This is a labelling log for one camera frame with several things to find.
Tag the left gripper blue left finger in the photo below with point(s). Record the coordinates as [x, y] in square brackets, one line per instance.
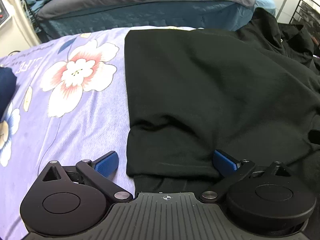
[95, 174]

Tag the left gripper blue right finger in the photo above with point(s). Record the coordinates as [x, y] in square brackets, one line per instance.
[232, 170]

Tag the black jacket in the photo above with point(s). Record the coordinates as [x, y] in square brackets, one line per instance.
[252, 93]

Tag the navy folded garment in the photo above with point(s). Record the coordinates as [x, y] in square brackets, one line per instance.
[7, 87]

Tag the white appliance with red button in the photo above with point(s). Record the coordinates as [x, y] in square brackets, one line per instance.
[12, 38]

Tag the cluttered wire shelf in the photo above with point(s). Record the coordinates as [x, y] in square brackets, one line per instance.
[307, 13]

